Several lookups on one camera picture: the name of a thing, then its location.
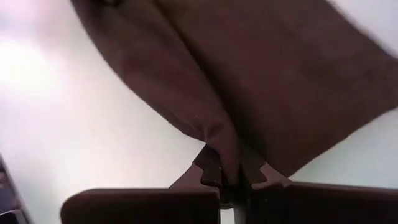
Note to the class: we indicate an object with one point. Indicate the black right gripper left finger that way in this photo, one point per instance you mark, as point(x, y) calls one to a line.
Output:
point(208, 174)

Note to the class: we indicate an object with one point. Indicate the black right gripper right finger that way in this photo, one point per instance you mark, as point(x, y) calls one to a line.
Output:
point(255, 174)

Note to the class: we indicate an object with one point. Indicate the black towel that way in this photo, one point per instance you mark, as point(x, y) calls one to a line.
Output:
point(264, 77)

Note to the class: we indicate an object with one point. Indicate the green table mat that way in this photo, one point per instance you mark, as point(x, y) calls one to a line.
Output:
point(93, 124)

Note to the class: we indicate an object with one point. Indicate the black metal table frame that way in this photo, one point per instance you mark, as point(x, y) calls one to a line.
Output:
point(7, 199)

